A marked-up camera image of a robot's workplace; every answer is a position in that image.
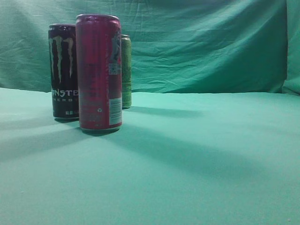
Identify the black Monster energy can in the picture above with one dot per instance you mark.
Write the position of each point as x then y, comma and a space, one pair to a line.
63, 68

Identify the yellow green drink can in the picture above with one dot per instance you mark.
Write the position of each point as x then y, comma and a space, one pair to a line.
126, 54

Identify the pink red drink can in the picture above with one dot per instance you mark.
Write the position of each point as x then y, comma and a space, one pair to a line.
98, 45

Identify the green backdrop cloth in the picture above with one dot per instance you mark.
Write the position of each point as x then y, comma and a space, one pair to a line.
178, 46

